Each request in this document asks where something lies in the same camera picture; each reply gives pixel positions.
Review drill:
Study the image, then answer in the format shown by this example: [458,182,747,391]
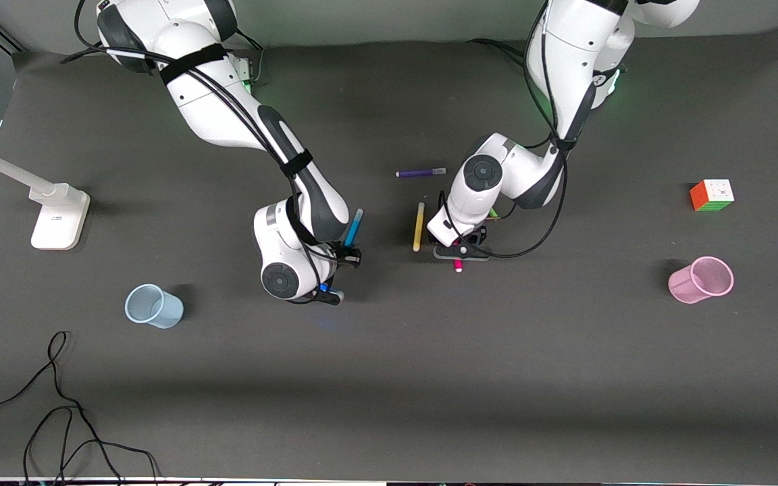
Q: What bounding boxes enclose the blue marker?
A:
[344,208,365,248]

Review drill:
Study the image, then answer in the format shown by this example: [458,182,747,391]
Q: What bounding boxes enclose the blue plastic cup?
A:
[124,283,184,329]

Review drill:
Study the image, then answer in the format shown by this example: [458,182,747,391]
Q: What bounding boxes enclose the pink plastic cup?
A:
[668,256,735,304]

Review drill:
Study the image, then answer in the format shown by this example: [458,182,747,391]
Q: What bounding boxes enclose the rubik's cube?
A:
[690,179,735,213]

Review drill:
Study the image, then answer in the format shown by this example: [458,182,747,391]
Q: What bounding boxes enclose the white stand with base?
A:
[0,128,91,251]

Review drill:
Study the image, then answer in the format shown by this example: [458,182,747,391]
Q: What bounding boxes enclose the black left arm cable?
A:
[440,0,569,261]

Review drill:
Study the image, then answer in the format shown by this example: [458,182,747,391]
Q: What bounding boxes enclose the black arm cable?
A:
[440,0,569,261]
[61,0,339,304]

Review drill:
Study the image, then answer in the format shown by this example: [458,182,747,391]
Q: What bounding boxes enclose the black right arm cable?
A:
[61,0,339,304]

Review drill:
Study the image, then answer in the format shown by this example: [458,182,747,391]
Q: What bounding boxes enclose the black left base cable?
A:
[467,38,531,68]

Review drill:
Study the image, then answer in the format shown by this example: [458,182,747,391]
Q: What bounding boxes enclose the black base cable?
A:
[467,38,531,68]
[234,30,265,85]

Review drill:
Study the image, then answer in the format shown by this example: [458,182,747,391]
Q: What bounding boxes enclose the black right base cable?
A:
[234,30,265,85]

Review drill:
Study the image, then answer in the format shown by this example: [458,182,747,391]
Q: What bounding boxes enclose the thin black loose cable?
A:
[22,405,160,486]
[0,331,123,486]

